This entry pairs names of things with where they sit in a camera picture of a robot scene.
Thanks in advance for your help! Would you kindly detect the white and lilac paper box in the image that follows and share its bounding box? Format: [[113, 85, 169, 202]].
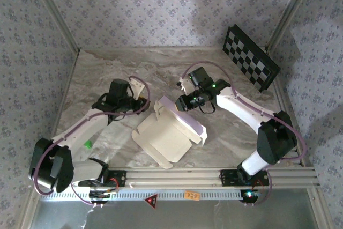
[[130, 95, 209, 170]]

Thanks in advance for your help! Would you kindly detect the black white checkerboard panel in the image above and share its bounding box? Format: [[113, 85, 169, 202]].
[[222, 24, 281, 92]]

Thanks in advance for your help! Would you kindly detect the orange paper label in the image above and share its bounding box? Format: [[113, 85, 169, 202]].
[[184, 190, 202, 202]]

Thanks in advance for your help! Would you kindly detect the red triangle warning sticker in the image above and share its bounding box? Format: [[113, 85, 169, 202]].
[[144, 193, 159, 210]]

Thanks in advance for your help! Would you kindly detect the grey metal sheet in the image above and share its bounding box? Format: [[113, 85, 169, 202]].
[[29, 188, 322, 229]]

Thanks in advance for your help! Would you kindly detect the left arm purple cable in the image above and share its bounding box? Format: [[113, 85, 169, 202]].
[[32, 75, 151, 208]]

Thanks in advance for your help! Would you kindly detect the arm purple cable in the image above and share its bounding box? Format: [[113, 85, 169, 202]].
[[182, 61, 308, 208], [32, 75, 151, 208]]

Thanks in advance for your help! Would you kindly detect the left aluminium side rail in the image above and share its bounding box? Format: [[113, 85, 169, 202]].
[[48, 49, 81, 144]]

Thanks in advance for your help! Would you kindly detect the aluminium side rail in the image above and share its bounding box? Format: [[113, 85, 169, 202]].
[[269, 49, 308, 167], [48, 49, 81, 144]]

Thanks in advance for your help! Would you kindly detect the aluminium profile rail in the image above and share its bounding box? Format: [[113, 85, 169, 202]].
[[31, 167, 321, 189]]

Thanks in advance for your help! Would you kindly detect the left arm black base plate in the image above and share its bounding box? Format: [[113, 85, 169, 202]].
[[78, 169, 127, 188]]

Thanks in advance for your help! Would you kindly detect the right aluminium side rail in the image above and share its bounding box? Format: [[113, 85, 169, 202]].
[[269, 49, 308, 167]]

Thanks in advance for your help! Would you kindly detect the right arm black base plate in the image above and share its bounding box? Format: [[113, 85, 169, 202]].
[[219, 168, 270, 188]]

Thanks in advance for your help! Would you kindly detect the slotted grey cable duct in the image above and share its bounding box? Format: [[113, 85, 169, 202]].
[[40, 189, 259, 202]]

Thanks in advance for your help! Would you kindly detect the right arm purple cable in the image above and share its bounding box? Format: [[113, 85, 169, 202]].
[[182, 61, 308, 208]]

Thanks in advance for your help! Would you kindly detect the left aluminium frame post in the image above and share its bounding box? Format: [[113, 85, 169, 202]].
[[25, 0, 81, 54]]

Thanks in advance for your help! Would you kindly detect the aluminium frame post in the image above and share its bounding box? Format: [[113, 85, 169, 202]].
[[266, 0, 319, 53], [25, 0, 81, 54]]

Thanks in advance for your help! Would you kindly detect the right aluminium frame post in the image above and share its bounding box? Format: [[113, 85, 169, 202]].
[[266, 0, 319, 53]]

